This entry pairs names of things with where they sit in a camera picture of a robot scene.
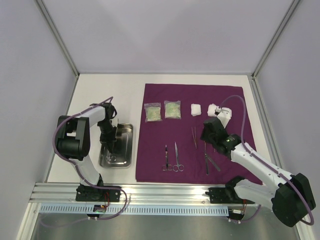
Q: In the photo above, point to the left white gauze pad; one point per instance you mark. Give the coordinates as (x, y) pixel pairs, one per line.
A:
(196, 109)

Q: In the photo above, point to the aluminium mounting rail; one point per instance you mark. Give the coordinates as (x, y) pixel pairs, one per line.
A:
(138, 194)

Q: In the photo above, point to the left green gauze packet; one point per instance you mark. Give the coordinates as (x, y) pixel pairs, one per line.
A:
(153, 112)

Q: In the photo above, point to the white slotted cable duct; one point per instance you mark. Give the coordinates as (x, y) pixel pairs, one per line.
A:
(161, 210)

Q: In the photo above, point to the left aluminium frame post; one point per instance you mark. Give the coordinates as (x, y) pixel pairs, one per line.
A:
(57, 36)

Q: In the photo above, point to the aluminium frame post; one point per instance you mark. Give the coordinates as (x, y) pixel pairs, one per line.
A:
(57, 36)
(276, 36)

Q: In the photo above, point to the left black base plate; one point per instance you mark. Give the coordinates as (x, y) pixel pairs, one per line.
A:
(90, 194)

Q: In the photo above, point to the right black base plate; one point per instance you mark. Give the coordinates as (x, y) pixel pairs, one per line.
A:
(225, 195)

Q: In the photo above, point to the middle white gauze pad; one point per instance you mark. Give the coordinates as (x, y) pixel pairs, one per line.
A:
(211, 111)

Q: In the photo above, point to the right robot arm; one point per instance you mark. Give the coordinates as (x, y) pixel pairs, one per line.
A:
(288, 196)

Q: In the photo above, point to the stainless steel instrument tray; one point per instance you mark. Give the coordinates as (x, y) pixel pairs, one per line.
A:
(124, 138)

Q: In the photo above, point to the plain steel surgical scissors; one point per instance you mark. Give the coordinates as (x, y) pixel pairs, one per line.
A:
(177, 167)

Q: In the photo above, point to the right aluminium frame post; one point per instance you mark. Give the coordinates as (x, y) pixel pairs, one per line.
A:
(276, 36)

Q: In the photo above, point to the white gauze pad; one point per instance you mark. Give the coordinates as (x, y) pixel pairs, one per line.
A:
(196, 109)
(211, 111)

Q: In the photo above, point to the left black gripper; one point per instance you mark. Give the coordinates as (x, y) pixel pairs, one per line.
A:
(103, 139)

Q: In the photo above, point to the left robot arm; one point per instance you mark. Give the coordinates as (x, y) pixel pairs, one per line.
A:
(72, 140)

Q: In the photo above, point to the right green gauze packet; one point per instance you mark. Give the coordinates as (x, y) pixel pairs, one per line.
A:
(172, 109)

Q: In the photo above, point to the green gauze packet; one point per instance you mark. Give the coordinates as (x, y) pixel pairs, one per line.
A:
(172, 109)
(153, 112)

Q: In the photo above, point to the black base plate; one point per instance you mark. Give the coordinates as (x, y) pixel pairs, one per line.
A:
(225, 195)
(90, 194)

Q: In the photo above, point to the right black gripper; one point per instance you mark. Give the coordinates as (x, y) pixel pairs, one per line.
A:
(208, 131)

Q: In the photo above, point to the purple surgical drape cloth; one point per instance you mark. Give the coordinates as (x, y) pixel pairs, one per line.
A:
(170, 149)

